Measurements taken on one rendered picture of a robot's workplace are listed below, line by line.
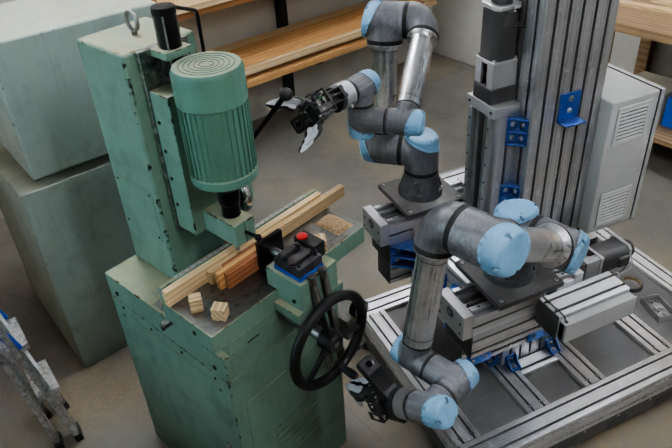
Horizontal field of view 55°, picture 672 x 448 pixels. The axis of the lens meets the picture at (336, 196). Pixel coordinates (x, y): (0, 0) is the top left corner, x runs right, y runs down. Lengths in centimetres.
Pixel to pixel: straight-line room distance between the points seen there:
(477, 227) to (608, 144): 80
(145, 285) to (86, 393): 98
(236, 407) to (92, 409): 107
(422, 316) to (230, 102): 68
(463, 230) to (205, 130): 64
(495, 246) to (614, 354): 137
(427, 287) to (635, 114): 91
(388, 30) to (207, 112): 76
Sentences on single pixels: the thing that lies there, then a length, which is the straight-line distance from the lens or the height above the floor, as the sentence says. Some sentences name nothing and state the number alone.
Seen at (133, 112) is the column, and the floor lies 137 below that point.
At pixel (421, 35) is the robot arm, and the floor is 139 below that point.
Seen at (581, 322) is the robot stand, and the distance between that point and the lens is 201.
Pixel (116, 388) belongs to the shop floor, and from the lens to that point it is 291.
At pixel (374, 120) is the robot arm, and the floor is 124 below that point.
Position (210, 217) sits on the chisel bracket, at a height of 106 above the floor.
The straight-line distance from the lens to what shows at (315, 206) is 203.
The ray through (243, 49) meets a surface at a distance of 421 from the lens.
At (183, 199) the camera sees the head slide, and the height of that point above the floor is 111.
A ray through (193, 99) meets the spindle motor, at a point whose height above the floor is 145.
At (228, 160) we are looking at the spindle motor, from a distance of 160.
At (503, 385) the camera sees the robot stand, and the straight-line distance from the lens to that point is 246.
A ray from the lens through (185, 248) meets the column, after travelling 199.
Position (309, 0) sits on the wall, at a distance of 475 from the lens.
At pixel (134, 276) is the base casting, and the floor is 80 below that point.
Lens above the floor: 207
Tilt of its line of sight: 33 degrees down
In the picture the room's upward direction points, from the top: 4 degrees counter-clockwise
